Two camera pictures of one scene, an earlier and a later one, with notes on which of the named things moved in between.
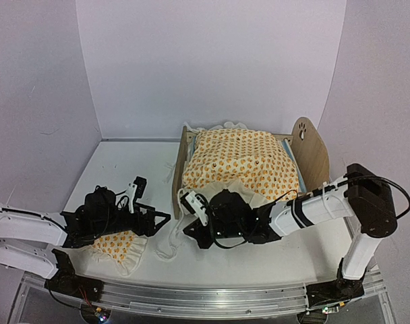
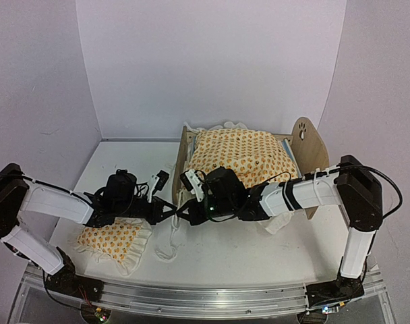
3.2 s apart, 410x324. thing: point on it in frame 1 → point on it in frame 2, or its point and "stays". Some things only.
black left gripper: [148, 229] → [156, 214]
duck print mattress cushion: [256, 164] stays
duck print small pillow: [124, 249] stays
